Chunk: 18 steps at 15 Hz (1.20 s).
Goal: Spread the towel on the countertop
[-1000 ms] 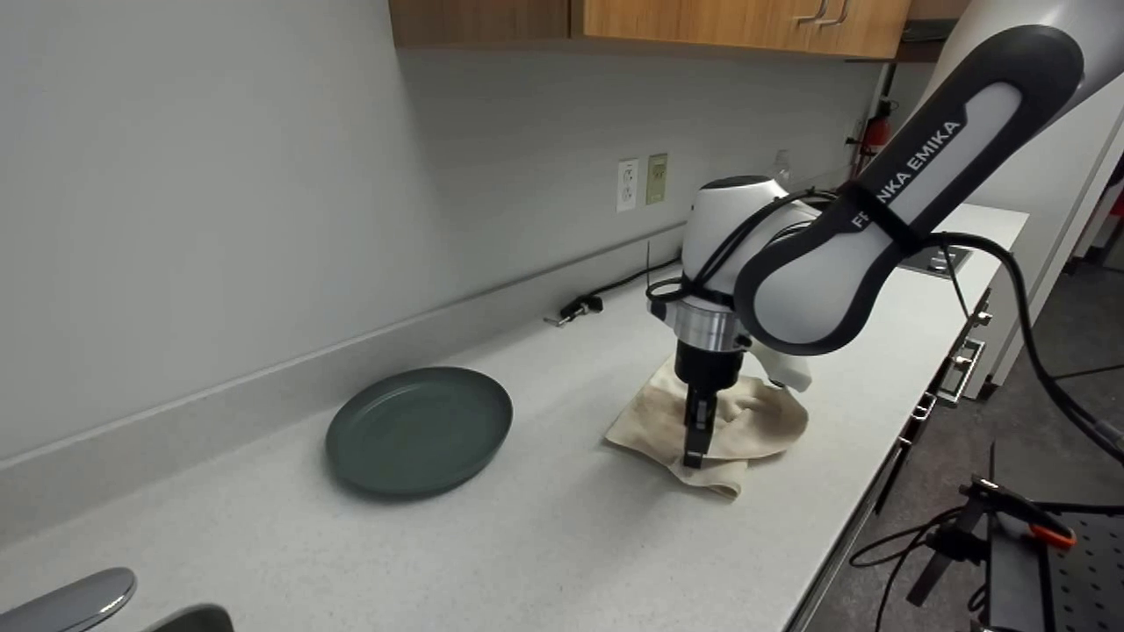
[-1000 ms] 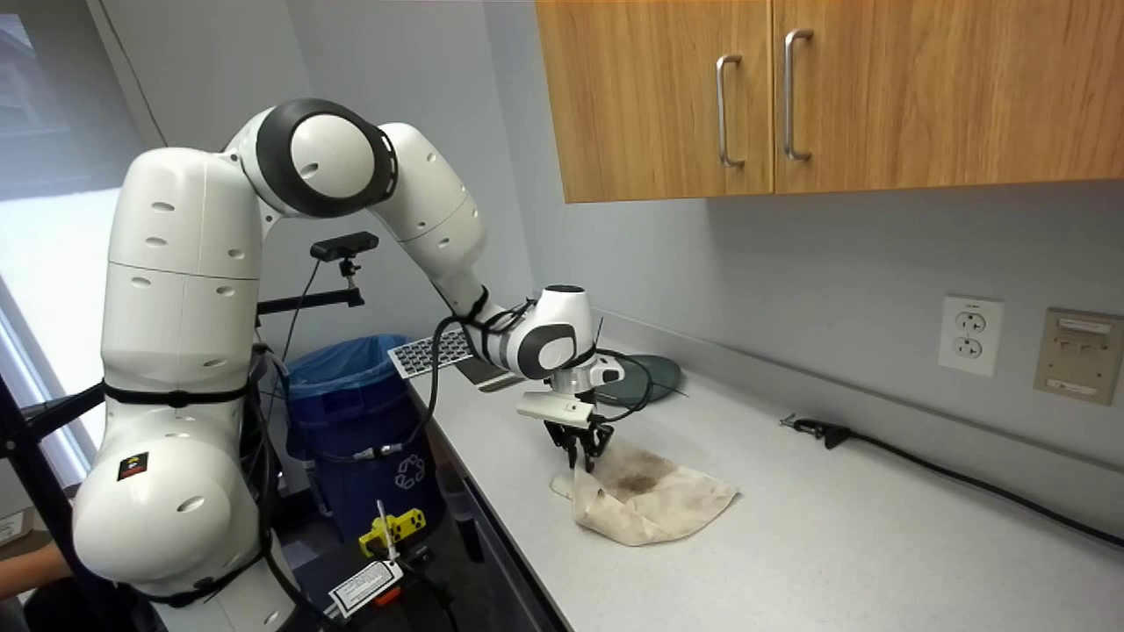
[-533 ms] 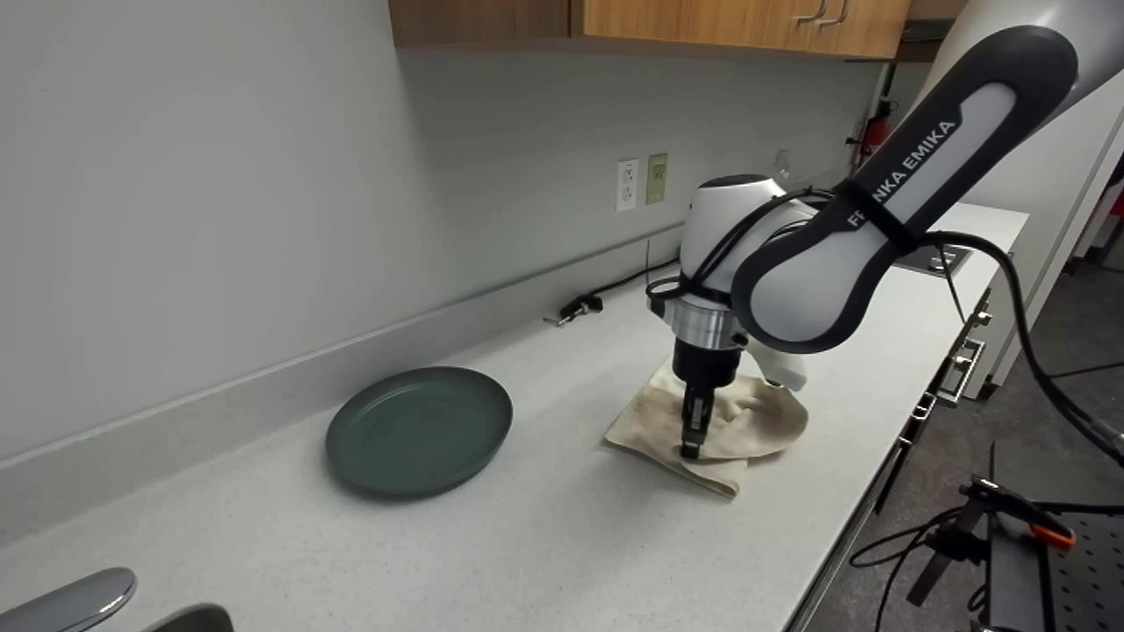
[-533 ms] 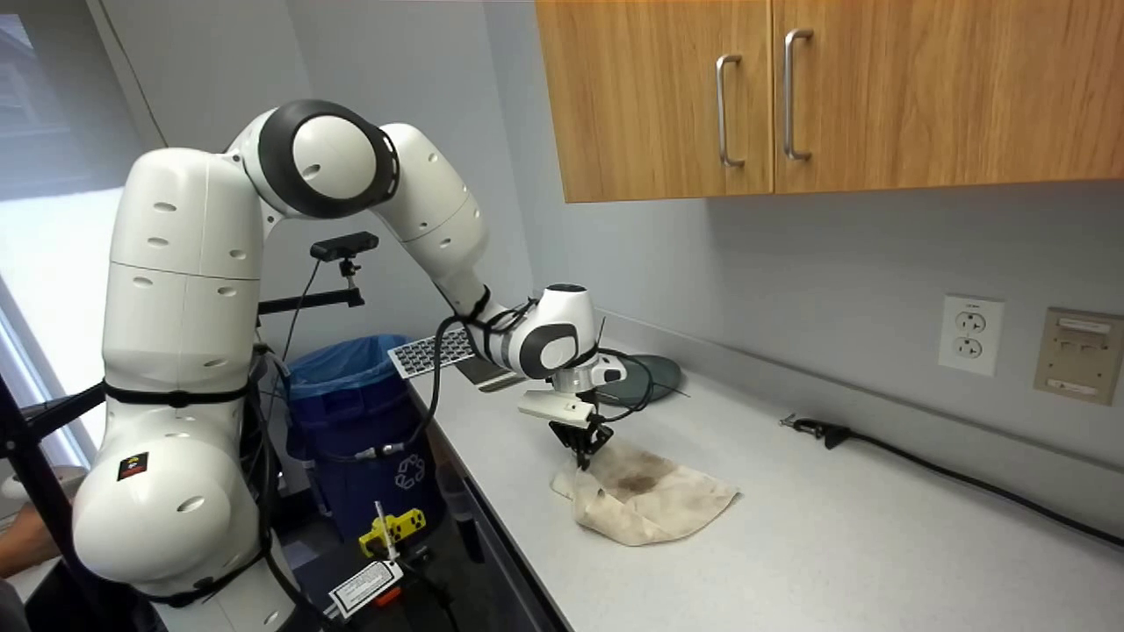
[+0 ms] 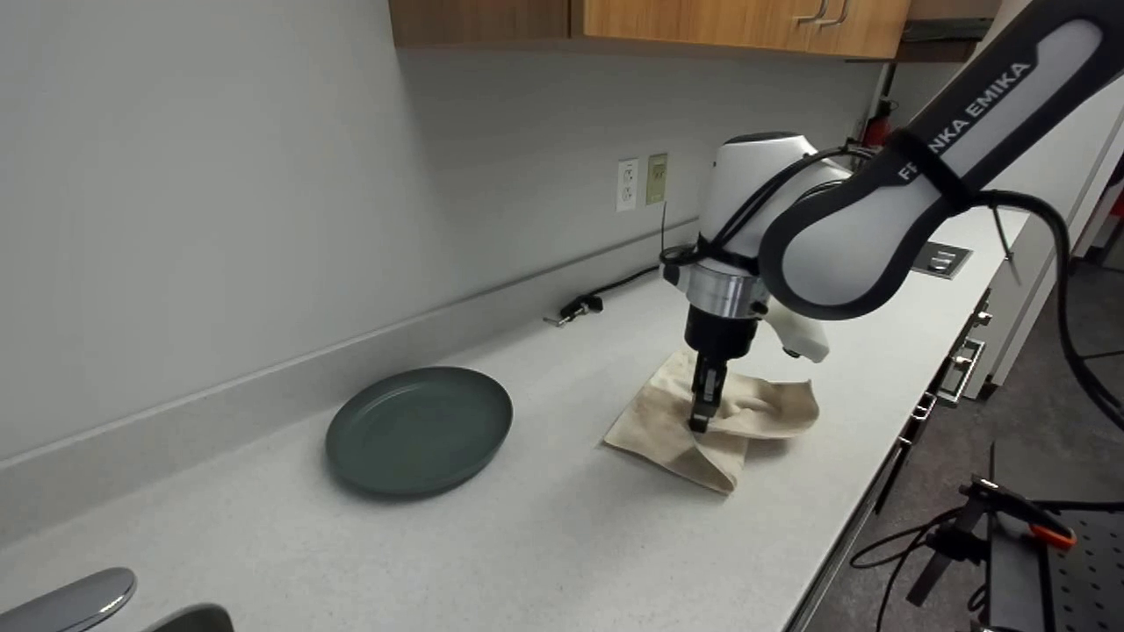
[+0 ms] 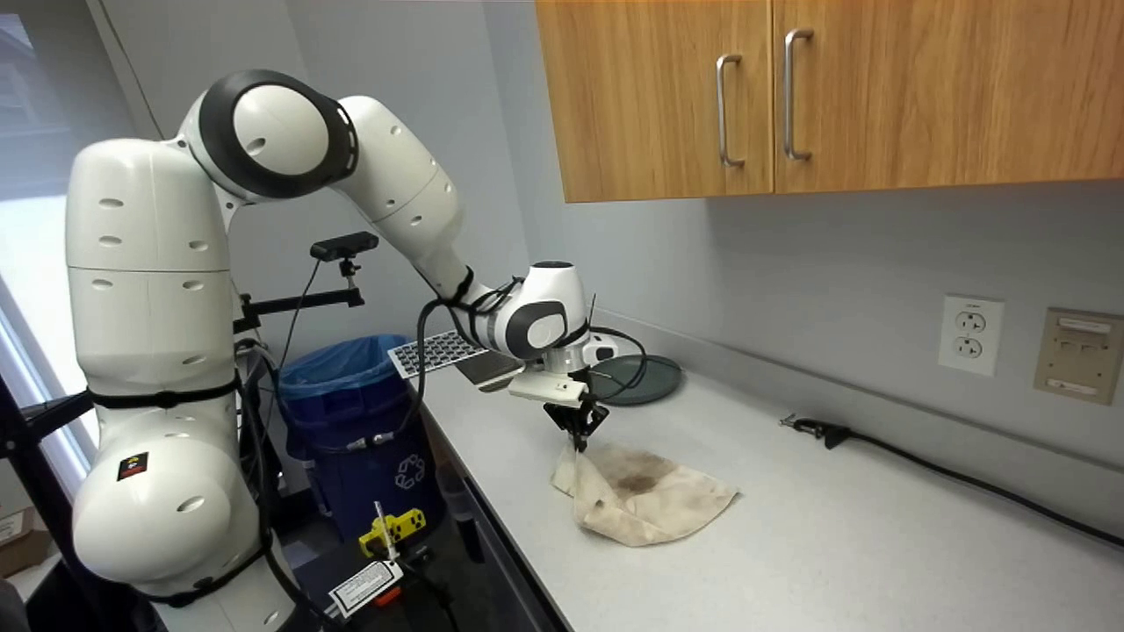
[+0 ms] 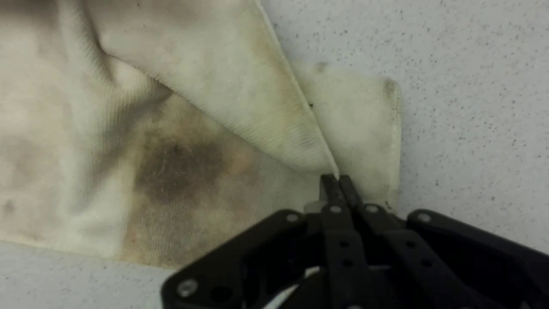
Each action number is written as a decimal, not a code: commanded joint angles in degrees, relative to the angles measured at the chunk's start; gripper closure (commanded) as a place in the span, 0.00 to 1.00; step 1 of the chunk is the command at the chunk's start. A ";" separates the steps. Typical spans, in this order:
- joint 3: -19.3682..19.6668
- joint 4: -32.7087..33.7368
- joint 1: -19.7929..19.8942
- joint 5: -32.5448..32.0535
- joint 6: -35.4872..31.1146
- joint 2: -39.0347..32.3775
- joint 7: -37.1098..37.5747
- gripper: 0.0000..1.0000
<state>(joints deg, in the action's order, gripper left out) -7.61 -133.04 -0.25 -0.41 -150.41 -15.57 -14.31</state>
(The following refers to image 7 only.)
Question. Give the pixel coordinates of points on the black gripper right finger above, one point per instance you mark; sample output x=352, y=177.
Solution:
x=446, y=257

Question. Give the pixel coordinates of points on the beige stained cloth towel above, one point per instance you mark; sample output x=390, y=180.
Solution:
x=199, y=86

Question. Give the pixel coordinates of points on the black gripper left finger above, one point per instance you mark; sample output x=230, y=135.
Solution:
x=258, y=257

